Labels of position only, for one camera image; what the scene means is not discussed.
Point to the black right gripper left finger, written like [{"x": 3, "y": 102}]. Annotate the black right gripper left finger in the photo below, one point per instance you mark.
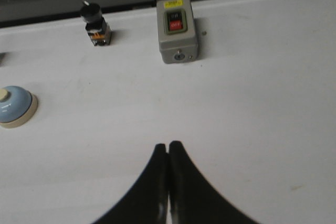
[{"x": 146, "y": 200}]

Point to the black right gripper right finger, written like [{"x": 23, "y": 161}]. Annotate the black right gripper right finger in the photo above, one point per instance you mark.
[{"x": 193, "y": 199}]

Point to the blue desk bell cream base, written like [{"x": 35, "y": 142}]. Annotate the blue desk bell cream base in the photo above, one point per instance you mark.
[{"x": 18, "y": 106}]

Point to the grey on off switch box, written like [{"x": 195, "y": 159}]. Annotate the grey on off switch box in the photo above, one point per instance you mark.
[{"x": 177, "y": 34}]

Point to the black selector knob switch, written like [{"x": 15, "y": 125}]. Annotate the black selector knob switch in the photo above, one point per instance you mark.
[{"x": 96, "y": 27}]

